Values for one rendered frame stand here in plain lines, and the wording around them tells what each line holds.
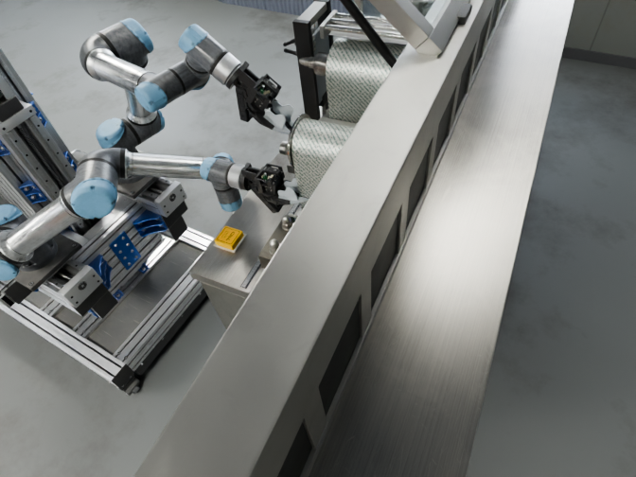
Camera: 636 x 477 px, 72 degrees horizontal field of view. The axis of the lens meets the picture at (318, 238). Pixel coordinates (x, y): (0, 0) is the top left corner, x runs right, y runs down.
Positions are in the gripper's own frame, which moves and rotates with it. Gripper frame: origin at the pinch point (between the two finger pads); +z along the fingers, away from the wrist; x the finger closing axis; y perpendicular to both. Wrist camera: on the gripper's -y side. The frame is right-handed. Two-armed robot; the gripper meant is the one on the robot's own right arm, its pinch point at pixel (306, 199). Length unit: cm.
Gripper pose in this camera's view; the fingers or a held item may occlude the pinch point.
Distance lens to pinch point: 129.5
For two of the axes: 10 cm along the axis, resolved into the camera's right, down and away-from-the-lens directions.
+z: 9.0, 2.7, -3.3
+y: -0.9, -6.3, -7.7
